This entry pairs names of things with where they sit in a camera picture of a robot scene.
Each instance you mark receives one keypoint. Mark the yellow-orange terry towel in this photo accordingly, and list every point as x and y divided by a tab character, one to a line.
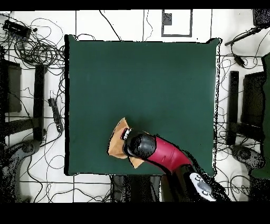
117	143

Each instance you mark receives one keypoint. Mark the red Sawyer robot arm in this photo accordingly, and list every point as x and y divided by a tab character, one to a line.
168	154

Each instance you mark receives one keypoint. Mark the dark flat panel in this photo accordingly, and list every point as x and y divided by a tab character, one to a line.
252	99
12	88

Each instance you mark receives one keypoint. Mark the dark green tablecloth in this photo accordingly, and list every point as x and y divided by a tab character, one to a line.
101	84

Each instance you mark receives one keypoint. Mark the black power strip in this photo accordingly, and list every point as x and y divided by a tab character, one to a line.
56	115

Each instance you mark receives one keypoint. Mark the black stand leg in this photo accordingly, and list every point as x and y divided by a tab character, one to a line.
233	101
38	101

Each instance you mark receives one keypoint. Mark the grey chair base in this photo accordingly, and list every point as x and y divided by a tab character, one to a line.
246	156
27	148

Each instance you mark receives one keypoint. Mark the black power adapter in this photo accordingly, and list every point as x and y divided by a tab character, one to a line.
239	60

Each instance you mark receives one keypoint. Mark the dark green fabric object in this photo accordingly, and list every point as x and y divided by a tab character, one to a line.
266	105

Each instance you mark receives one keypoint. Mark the black electronics box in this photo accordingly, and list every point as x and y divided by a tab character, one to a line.
16	28

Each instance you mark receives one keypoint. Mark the black tripod rod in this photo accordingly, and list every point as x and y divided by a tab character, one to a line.
242	36

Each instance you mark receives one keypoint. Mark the black speckled box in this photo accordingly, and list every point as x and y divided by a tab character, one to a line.
261	18

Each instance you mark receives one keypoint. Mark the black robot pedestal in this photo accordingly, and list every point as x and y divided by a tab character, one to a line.
137	188

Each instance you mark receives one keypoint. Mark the grey rectangular frame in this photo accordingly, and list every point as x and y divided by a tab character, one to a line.
167	19

